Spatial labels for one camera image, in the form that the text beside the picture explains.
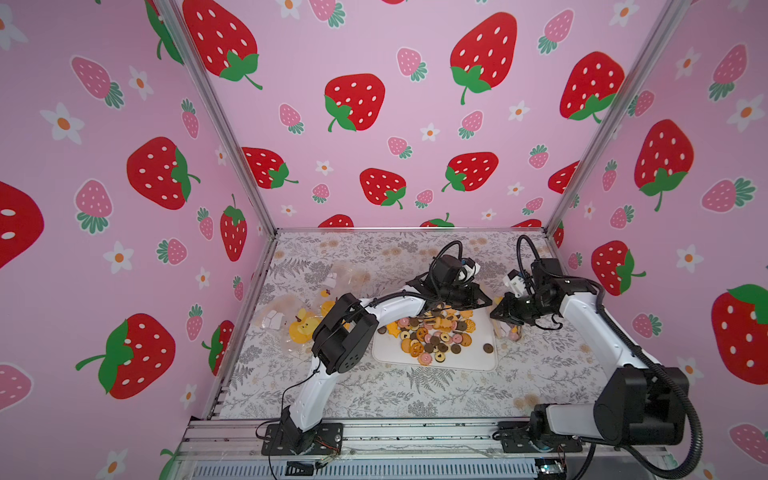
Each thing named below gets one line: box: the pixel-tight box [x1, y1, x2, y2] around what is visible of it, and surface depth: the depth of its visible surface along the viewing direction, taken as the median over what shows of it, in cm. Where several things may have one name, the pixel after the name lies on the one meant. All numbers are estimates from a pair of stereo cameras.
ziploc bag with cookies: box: [252, 293, 335, 359], surface depth 95 cm
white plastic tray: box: [372, 309, 498, 370], surface depth 90 cm
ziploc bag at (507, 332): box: [492, 317, 524, 343], surface depth 88 cm
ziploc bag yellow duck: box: [320, 263, 370, 301], surface depth 106 cm
